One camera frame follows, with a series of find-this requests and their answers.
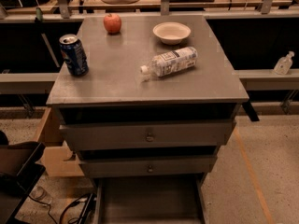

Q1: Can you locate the grey bottom drawer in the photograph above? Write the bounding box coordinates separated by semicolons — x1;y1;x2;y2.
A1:
93;175;207;224

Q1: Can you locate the grey drawer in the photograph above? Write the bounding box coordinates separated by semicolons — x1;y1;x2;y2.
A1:
79;155;217;178
60;119;235;151
93;175;207;224

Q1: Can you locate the grey drawer cabinet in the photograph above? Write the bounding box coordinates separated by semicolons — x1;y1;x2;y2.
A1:
46;13;249;179

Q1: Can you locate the grey middle drawer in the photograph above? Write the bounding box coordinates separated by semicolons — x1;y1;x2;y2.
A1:
79;155;217;178

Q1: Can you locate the grey top drawer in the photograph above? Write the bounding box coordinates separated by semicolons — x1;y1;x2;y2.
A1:
60;119;235;151

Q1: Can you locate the clear plastic water bottle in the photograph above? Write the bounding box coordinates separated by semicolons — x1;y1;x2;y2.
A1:
140;47;198;77

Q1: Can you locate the white paper bowl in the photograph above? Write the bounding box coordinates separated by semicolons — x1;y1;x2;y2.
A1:
152;22;191;45

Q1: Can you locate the red apple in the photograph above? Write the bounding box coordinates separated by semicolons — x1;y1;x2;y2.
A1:
104;13;121;34

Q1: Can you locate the blue soda can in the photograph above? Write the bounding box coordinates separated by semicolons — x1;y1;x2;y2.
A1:
59;34;89;77

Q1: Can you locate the wooden box on floor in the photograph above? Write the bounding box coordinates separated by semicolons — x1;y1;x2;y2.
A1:
33;107;83;177

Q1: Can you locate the hand sanitizer bottle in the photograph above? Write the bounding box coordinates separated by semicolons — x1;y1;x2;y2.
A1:
274;51;294;75

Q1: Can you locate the black box with lid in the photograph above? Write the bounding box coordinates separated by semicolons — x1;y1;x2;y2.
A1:
0;141;45;224

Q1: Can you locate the black cable on floor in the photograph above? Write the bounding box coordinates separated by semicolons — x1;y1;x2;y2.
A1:
28;192;94;224

